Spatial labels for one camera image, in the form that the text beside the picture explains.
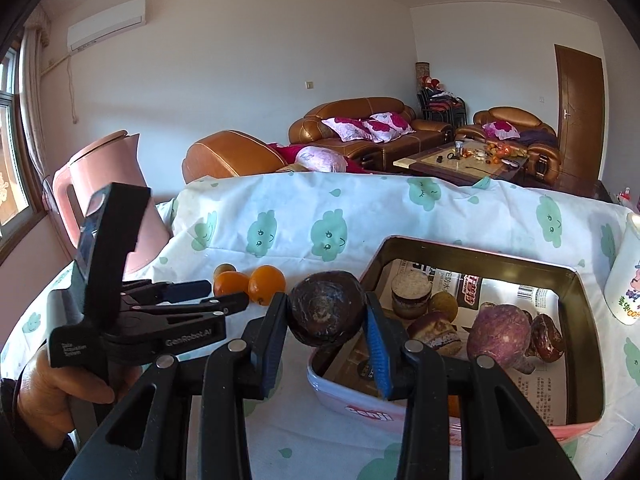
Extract small yellow-brown fruit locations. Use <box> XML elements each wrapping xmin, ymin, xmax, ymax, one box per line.
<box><xmin>427</xmin><ymin>290</ymin><xmax>459</xmax><ymax>323</ymax></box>

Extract brown leather far armchair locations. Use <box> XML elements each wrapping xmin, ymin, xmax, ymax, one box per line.
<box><xmin>456</xmin><ymin>106</ymin><xmax>562</xmax><ymax>185</ymax></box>

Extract stacked dark chairs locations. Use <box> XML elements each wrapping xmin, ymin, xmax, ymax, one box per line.
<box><xmin>418</xmin><ymin>88</ymin><xmax>468</xmax><ymax>128</ymax></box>

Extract wooden coffee table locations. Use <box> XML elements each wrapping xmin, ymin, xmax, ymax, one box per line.
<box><xmin>393</xmin><ymin>139</ymin><xmax>528</xmax><ymax>186</ymax></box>

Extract person's left hand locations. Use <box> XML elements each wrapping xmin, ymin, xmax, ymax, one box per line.
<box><xmin>16</xmin><ymin>346</ymin><xmax>142</xmax><ymax>448</ymax></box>

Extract brown leather near armchair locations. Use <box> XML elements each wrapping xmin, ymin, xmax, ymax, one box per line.
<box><xmin>181</xmin><ymin>130</ymin><xmax>306</xmax><ymax>184</ymax></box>

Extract cloud print tablecloth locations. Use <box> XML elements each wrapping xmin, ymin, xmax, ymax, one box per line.
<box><xmin>0</xmin><ymin>171</ymin><xmax>640</xmax><ymax>480</ymax></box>

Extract dark purple passion fruit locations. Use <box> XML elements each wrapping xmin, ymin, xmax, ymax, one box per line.
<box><xmin>286</xmin><ymin>271</ymin><xmax>366</xmax><ymax>348</ymax></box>

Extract brown leather armchair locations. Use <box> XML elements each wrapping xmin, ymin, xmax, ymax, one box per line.
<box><xmin>181</xmin><ymin>130</ymin><xmax>306</xmax><ymax>184</ymax></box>
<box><xmin>456</xmin><ymin>106</ymin><xmax>562</xmax><ymax>185</ymax></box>

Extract small yogurt cup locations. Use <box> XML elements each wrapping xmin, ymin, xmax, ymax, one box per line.
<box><xmin>390</xmin><ymin>269</ymin><xmax>432</xmax><ymax>318</ymax></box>

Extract pink floral armchair pillow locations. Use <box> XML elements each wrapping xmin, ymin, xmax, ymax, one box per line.
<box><xmin>482</xmin><ymin>120</ymin><xmax>521</xmax><ymax>141</ymax></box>

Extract orange fruit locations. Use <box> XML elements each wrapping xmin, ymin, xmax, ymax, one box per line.
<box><xmin>214</xmin><ymin>271</ymin><xmax>250</xmax><ymax>297</ymax></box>
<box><xmin>448</xmin><ymin>396</ymin><xmax>461</xmax><ymax>418</ymax></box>
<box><xmin>247</xmin><ymin>266</ymin><xmax>286</xmax><ymax>306</ymax></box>

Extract dark red date fruit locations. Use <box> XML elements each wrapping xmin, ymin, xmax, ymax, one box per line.
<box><xmin>526</xmin><ymin>314</ymin><xmax>566</xmax><ymax>363</ymax></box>

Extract pink Genji tin box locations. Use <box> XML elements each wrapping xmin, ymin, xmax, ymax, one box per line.
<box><xmin>306</xmin><ymin>235</ymin><xmax>606</xmax><ymax>446</ymax></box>

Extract white cartoon mug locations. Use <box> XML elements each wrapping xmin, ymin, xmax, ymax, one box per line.
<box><xmin>604</xmin><ymin>212</ymin><xmax>640</xmax><ymax>325</ymax></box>

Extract pink floral pillow right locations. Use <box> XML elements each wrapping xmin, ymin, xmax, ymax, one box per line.
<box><xmin>363</xmin><ymin>112</ymin><xmax>416</xmax><ymax>143</ymax></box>

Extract white wall air conditioner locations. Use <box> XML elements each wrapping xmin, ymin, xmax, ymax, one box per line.
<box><xmin>67</xmin><ymin>0</ymin><xmax>146</xmax><ymax>53</ymax></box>

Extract brown leather long sofa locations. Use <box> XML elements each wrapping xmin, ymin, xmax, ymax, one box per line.
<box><xmin>288</xmin><ymin>96</ymin><xmax>454</xmax><ymax>171</ymax></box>

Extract window with wooden frame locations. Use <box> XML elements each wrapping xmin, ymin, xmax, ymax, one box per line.
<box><xmin>1</xmin><ymin>32</ymin><xmax>44</xmax><ymax>262</ymax></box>

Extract brown wooden door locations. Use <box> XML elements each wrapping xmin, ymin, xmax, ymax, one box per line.
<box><xmin>554</xmin><ymin>44</ymin><xmax>605</xmax><ymax>181</ymax></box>

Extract pink floral pillow left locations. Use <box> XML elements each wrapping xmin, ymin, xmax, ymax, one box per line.
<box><xmin>321</xmin><ymin>117</ymin><xmax>373</xmax><ymax>142</ymax></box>

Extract light purple passion fruit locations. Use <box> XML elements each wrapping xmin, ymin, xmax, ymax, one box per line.
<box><xmin>466</xmin><ymin>302</ymin><xmax>530</xmax><ymax>370</ymax></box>

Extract pink electric kettle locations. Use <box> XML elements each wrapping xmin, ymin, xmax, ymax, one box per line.
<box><xmin>52</xmin><ymin>130</ymin><xmax>169</xmax><ymax>276</ymax></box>

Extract light pink cushion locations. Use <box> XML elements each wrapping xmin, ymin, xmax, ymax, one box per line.
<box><xmin>295</xmin><ymin>146</ymin><xmax>347</xmax><ymax>172</ymax></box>

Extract small brown round fruit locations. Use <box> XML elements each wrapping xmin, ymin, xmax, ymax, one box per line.
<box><xmin>213</xmin><ymin>263</ymin><xmax>236</xmax><ymax>280</ymax></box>

